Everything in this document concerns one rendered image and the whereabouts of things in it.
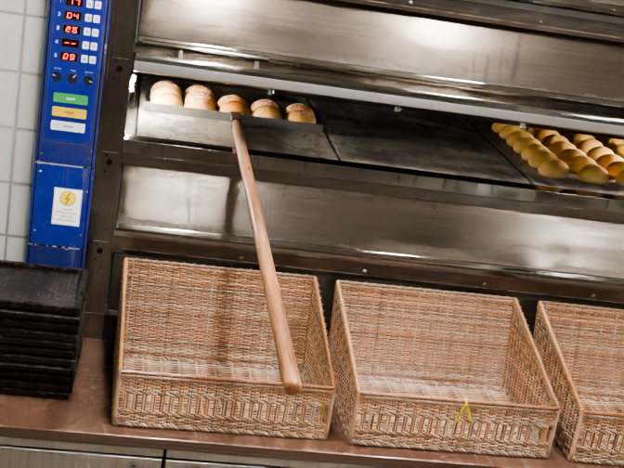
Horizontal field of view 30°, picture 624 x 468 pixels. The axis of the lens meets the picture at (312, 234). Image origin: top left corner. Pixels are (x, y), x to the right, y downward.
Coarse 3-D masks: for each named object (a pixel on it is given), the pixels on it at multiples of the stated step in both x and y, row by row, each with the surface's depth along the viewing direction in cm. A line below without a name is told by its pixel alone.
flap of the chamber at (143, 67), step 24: (144, 72) 314; (168, 72) 297; (192, 72) 298; (216, 72) 299; (336, 96) 305; (360, 96) 306; (384, 96) 307; (504, 120) 321; (528, 120) 313; (552, 120) 314; (576, 120) 315
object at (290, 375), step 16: (240, 128) 336; (240, 144) 320; (240, 160) 306; (256, 192) 281; (256, 208) 268; (256, 224) 258; (256, 240) 249; (272, 272) 231; (272, 288) 223; (272, 304) 216; (272, 320) 210; (288, 336) 203; (288, 352) 196; (288, 368) 191; (288, 384) 187
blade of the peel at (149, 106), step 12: (216, 96) 384; (144, 108) 351; (156, 108) 351; (168, 108) 352; (180, 108) 352; (192, 108) 352; (216, 108) 368; (228, 120) 355; (252, 120) 356; (264, 120) 356; (276, 120) 357; (288, 120) 357; (312, 132) 359
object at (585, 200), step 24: (144, 144) 318; (168, 144) 319; (192, 144) 323; (264, 168) 324; (288, 168) 325; (312, 168) 326; (336, 168) 327; (360, 168) 328; (384, 168) 331; (456, 192) 333; (480, 192) 334; (504, 192) 335; (528, 192) 336; (552, 192) 337; (576, 192) 340
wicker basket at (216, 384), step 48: (144, 288) 325; (192, 288) 328; (288, 288) 333; (144, 336) 326; (240, 336) 331; (144, 384) 286; (192, 384) 289; (240, 384) 290; (240, 432) 294; (288, 432) 297
